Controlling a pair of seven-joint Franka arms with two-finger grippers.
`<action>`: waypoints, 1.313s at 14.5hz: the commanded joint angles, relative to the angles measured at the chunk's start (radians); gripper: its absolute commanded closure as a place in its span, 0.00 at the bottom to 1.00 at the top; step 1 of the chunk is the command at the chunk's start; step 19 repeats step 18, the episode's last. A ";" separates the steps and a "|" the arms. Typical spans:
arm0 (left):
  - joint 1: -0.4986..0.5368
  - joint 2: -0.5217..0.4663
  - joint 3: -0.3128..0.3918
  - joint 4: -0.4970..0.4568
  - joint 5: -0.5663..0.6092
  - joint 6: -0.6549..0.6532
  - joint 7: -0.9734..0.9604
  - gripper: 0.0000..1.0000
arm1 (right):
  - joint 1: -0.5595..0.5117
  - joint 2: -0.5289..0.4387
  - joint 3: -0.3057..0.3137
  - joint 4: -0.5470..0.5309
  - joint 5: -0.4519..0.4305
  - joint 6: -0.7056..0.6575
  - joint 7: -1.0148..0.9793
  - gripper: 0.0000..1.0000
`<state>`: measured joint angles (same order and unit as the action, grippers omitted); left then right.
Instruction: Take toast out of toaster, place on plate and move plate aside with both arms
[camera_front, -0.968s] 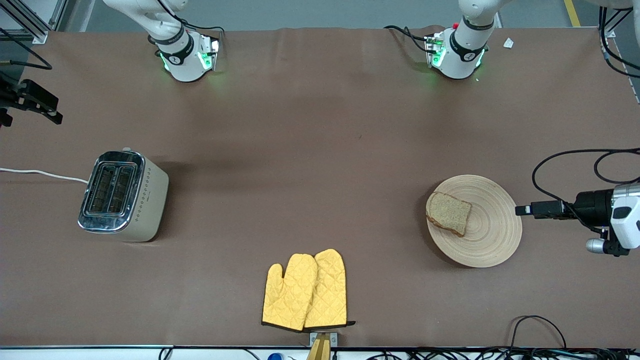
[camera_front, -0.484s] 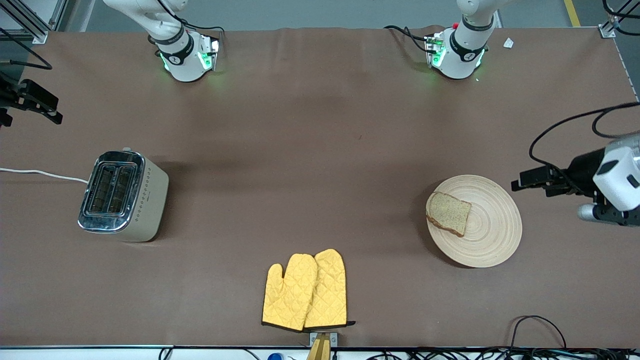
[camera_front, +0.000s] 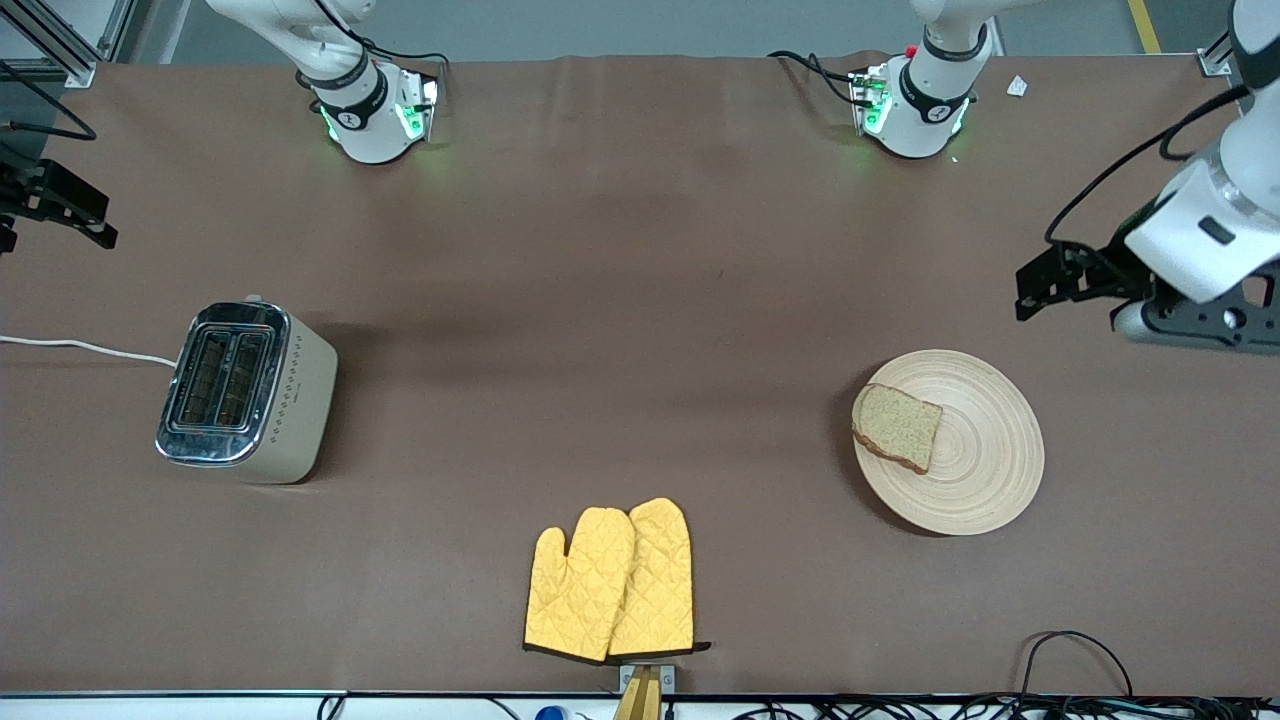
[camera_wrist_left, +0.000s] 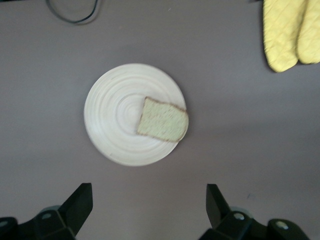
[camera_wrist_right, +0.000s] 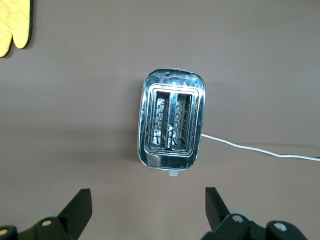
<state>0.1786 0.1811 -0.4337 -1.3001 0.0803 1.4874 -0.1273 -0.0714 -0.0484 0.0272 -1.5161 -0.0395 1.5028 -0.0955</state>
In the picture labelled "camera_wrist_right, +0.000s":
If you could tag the brown table cover sheet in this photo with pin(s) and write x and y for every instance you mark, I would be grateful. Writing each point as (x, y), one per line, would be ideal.
(75, 125)

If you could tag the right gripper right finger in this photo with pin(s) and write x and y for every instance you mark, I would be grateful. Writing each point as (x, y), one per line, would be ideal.
(220, 220)

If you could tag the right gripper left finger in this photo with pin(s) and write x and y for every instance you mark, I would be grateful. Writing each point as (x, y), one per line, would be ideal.
(75, 215)

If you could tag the yellow quilted oven mitt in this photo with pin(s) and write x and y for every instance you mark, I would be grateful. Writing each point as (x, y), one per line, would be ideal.
(17, 22)

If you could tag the cream and chrome toaster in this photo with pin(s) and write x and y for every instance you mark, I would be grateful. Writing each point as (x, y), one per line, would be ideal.
(171, 160)

